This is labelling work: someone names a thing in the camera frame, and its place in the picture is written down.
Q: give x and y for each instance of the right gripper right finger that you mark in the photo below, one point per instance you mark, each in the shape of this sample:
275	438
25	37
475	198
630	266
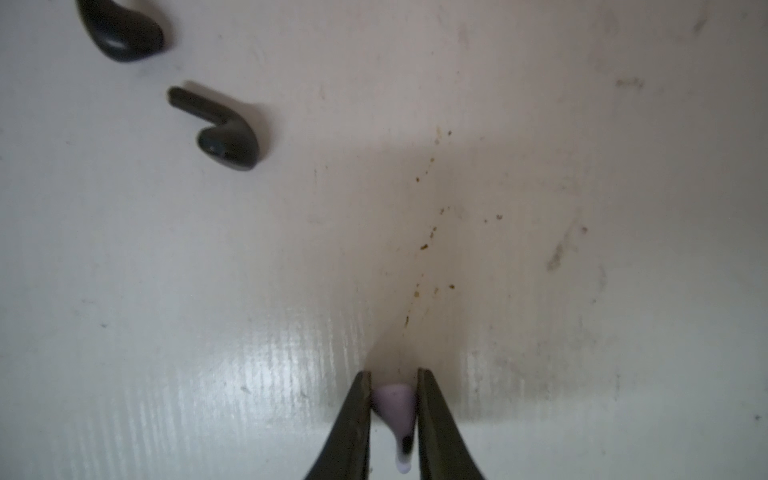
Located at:
443	453

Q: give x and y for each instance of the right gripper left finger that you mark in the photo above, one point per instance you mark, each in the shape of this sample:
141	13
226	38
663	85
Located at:
346	452

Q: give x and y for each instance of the black earbud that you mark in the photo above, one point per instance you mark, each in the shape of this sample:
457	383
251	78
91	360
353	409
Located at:
229	140
121	34

